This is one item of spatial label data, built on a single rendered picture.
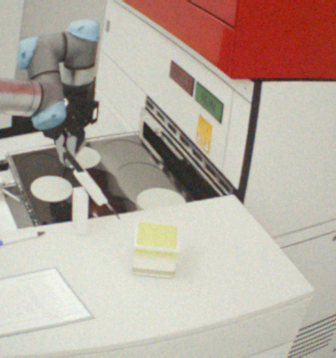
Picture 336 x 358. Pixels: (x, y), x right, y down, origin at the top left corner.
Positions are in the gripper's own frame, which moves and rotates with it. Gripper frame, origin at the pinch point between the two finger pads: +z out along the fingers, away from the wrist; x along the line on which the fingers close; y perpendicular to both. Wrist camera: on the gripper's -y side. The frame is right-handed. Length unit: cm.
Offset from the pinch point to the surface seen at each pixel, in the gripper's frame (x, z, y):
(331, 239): -60, 16, 33
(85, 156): -0.8, 1.3, 7.2
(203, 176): -28.8, -2.6, 10.2
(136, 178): -15.2, 1.4, 6.5
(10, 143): 28.6, 9.3, 11.2
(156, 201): -23.1, 1.3, 1.2
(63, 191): -5.3, 1.3, -8.2
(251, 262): -51, -5, -15
